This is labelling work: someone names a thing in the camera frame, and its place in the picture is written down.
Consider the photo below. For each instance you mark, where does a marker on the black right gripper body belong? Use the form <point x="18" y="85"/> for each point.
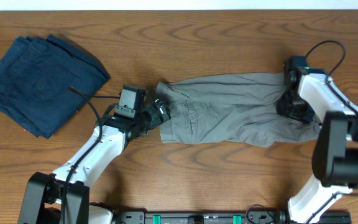
<point x="295" y="106"/>

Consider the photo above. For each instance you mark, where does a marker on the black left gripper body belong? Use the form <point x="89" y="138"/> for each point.
<point x="146" y="120"/>

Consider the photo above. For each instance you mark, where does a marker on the grey shorts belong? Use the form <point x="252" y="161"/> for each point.
<point x="230" y="107"/>

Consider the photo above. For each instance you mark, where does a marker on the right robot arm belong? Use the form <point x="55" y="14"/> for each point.
<point x="312" y="92"/>

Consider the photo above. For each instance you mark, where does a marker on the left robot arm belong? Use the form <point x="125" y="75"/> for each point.
<point x="64" y="195"/>

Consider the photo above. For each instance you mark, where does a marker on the folded navy blue garment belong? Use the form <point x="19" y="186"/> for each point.
<point x="35" y="77"/>

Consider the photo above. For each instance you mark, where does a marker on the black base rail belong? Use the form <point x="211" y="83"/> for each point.
<point x="197" y="217"/>

